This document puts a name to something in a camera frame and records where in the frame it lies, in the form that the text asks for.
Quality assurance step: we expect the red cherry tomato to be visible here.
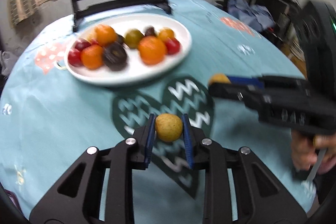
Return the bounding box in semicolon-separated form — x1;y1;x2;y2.
164;38;181;55
68;48;83;67

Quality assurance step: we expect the yellow-orange round fruit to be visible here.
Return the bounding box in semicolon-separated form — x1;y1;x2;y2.
157;28;175;42

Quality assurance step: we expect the large dark purple fruit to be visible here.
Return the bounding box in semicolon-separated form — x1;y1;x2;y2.
102;42;128;71

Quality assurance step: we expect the large orange mandarin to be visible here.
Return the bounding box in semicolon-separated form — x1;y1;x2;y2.
138;36;167;65

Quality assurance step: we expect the orange tangerine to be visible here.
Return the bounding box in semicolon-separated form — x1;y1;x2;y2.
81;45;104;70

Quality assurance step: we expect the dark brown passion fruit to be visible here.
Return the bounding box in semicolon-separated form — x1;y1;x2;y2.
144;26;157;37

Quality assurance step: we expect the green-yellow citrus fruit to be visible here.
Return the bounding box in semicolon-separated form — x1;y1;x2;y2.
124;29;144;49

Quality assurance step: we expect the dark red plum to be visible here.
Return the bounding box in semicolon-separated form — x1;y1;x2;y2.
74;38;92;52

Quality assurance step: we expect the small orange mandarin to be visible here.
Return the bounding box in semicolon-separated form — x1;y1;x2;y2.
94;24;117;47

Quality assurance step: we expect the small yellow longan fruit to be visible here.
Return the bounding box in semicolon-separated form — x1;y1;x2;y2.
83;28;97;44

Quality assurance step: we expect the small dark purple fruit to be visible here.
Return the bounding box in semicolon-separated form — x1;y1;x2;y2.
116;34;125;45

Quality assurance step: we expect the person's right hand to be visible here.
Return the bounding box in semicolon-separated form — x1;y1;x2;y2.
291;130;335;174

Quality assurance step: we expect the blue clothes pile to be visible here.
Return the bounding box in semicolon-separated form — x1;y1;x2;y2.
227;0;276;32

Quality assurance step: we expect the white oval plate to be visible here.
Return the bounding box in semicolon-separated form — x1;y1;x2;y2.
64;13;193;86

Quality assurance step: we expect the black metal rack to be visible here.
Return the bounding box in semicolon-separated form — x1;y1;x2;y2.
248;0;301;39

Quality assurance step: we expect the white plastic bag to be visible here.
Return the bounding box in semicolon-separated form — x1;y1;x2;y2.
0;51;18;77

